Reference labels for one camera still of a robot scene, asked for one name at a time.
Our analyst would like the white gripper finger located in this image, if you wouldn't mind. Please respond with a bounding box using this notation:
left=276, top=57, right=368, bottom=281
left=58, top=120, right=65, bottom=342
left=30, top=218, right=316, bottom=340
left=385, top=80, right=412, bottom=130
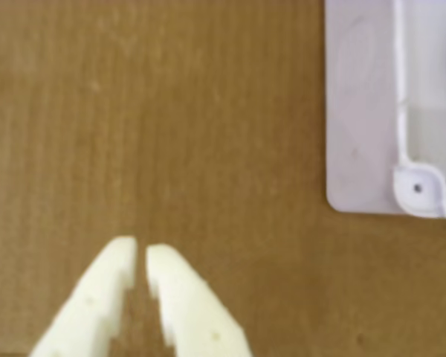
left=144, top=243, right=253, bottom=357
left=29, top=236, right=139, bottom=357

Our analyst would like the pale plastic open box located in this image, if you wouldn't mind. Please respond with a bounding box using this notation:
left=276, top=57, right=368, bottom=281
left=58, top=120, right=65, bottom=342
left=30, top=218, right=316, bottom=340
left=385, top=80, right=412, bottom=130
left=324, top=0, right=446, bottom=219

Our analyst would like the brown cardboard sheet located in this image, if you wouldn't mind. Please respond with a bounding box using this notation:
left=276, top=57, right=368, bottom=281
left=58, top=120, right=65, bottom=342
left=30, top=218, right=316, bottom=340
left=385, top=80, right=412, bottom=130
left=0, top=0, right=446, bottom=357

